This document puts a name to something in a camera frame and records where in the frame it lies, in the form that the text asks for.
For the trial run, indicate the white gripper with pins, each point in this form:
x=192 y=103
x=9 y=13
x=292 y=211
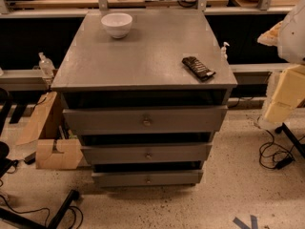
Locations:
x=294 y=37

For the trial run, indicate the grey bottom drawer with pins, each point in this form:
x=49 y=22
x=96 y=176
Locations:
x=147 y=178

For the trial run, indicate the grey drawer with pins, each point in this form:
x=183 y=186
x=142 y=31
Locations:
x=119 y=121
x=147 y=178
x=127 y=154

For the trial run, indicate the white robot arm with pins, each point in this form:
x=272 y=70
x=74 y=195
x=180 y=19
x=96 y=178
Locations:
x=289 y=37

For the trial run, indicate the grey top drawer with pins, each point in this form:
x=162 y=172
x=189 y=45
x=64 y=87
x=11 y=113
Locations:
x=119 y=121

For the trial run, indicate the grey middle drawer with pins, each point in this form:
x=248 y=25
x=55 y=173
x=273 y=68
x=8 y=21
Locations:
x=127 y=154

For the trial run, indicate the grey drawer cabinet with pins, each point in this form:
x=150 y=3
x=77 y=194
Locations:
x=144 y=70

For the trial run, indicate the small white pump bottle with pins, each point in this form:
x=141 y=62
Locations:
x=224 y=49

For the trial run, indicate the dark snack bar wrapper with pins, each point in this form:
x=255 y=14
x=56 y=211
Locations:
x=198 y=68

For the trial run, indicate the black stand leg right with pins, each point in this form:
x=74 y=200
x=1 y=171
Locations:
x=284 y=128

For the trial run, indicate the black stand leg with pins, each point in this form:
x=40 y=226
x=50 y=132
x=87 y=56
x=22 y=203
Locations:
x=284 y=128
x=17 y=220

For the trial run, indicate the white ceramic bowl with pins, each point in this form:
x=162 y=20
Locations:
x=117 y=24

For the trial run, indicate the clear pump bottle left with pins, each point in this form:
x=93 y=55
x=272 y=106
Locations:
x=46 y=65

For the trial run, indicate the brown cardboard box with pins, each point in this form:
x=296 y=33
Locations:
x=42 y=130

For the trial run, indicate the black stand leg left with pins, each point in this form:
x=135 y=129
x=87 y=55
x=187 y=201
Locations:
x=17 y=220

